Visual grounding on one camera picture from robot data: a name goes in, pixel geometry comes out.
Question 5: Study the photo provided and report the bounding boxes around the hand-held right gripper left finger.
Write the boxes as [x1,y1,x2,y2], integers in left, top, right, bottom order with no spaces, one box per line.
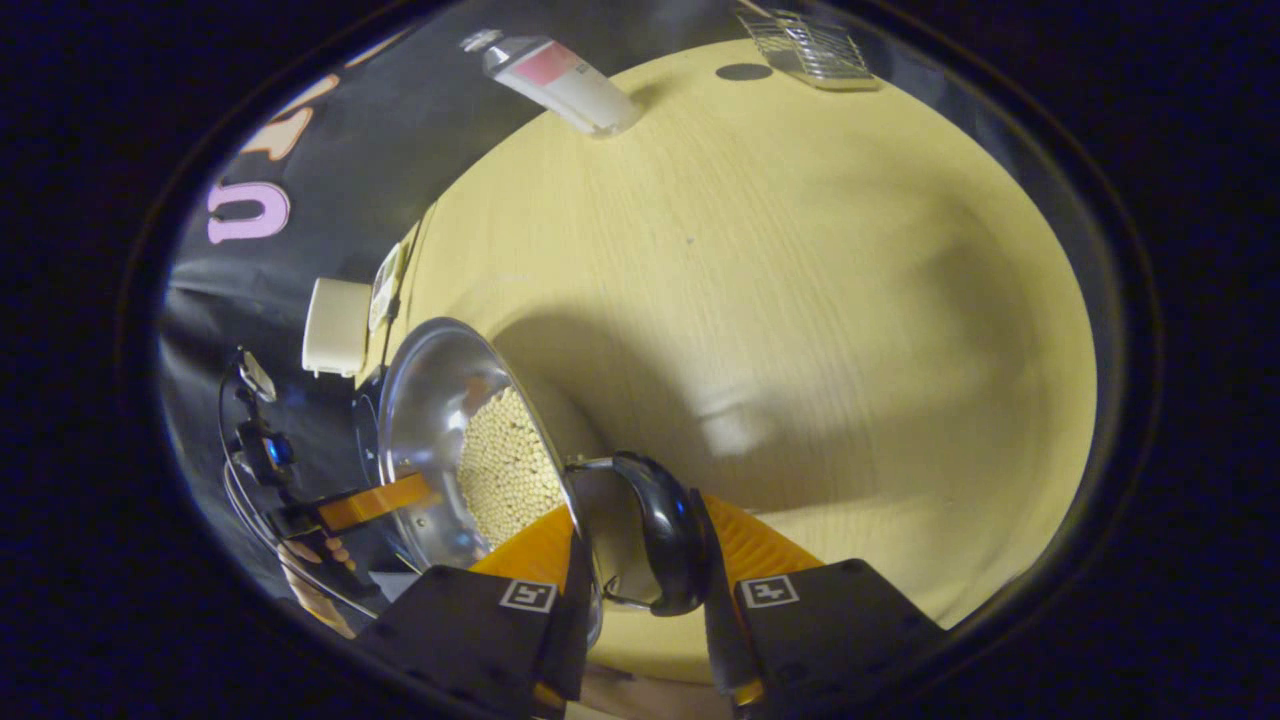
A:
[355,500,601,716]

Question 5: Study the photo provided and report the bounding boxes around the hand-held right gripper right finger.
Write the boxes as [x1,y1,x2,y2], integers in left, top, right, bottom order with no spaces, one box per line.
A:
[690,490,946,716]

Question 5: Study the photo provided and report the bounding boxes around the large pile of soybeans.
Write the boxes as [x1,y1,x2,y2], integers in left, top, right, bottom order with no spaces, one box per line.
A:
[455,387,566,551]

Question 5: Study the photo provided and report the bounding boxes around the thin grey cable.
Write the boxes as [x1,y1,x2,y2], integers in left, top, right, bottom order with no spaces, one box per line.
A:
[218,370,381,619]

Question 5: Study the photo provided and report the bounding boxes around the steel pot with black handles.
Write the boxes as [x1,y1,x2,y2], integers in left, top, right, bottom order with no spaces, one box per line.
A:
[377,317,716,646]

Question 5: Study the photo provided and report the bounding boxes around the white divided bean plate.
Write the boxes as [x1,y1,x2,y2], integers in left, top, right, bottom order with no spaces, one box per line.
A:
[368,240,409,333]

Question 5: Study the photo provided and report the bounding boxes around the clear ribbed glass cup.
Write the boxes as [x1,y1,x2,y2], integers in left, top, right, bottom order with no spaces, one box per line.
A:
[737,8,883,93]

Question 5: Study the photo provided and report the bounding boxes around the white toaster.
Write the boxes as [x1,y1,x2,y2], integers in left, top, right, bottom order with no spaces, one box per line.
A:
[302,277,373,379]

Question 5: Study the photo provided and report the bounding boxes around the small bottle with red label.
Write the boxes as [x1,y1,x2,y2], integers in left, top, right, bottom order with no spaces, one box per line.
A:
[460,28,643,138]

